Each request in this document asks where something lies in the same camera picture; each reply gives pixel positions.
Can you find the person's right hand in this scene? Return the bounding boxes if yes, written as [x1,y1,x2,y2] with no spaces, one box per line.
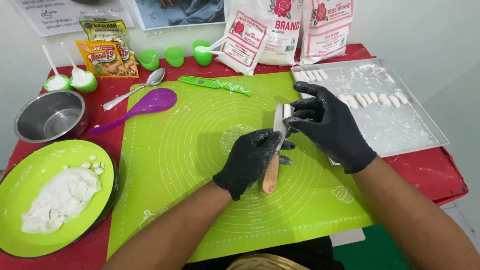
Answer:
[283,82,378,175]

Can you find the person's left hand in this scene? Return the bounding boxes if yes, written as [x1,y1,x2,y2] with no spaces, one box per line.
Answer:
[213,128,297,202]

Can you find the wooden-handled steel knife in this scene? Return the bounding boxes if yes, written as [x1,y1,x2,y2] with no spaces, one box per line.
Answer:
[261,103,295,195]

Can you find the row of white dough sticks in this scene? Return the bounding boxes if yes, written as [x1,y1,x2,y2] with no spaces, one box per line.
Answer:
[337,91,409,110]

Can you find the green sheathed knife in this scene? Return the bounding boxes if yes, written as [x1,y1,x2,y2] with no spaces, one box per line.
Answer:
[177,75,252,97]

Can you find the green silicone baking mat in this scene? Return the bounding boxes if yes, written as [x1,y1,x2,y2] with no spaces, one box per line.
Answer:
[107,71,376,263]

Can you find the floured metal baking tray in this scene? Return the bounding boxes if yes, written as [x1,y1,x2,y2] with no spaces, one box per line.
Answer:
[290,58,450,166]

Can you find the small white rice flour bag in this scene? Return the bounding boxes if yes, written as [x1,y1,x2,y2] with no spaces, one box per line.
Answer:
[216,10,273,77]

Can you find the person's black and gold clothing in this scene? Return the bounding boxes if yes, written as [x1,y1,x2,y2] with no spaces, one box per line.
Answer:
[183,236,346,270]

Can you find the green cup with measuring spoon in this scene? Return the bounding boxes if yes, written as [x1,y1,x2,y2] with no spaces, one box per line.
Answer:
[192,40,214,67]

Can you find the white measuring spoon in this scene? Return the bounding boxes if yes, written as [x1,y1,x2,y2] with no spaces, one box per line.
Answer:
[194,35,230,56]

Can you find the empty green plastic cup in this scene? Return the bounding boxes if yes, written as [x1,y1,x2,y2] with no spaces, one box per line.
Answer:
[137,49,160,72]
[164,46,185,68]

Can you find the purple plastic rice spoon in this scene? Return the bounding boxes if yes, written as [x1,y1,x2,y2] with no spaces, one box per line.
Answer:
[88,88,178,136]

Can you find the red tablecloth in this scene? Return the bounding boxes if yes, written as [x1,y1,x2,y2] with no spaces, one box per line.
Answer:
[0,43,469,270]

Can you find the metal tablespoon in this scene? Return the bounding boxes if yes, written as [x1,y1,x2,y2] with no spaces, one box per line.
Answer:
[103,67,166,111]

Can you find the photo print sheet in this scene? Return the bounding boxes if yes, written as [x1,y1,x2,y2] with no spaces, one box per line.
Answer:
[131,0,229,31]

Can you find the orange seasoning packet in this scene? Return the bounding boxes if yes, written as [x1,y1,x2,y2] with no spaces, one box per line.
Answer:
[75,40,128,79]
[115,42,140,79]

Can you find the small white dough bits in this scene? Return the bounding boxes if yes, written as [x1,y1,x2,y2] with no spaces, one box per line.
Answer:
[80,155,106,176]

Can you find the green cup with white powder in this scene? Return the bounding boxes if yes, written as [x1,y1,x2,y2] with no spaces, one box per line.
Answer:
[69,70,98,94]
[43,74,72,92]

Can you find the yellow-labelled salt packet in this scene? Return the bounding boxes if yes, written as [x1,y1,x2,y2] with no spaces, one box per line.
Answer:
[79,16,128,50]

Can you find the white dough lump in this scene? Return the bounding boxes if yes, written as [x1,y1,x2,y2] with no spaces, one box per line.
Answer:
[21,167,103,235]

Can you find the white plastic spoon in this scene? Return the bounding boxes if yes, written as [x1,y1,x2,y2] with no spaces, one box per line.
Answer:
[41,45,61,81]
[61,41,85,78]

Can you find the stainless steel bowl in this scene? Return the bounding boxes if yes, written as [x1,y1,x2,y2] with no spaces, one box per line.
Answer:
[14,90,90,143]

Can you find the green round plate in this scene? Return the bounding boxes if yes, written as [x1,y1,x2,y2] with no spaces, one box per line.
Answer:
[0,139,120,259]

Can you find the white printed paper sheet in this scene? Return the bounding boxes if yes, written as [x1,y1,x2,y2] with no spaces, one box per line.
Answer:
[9,0,135,38]

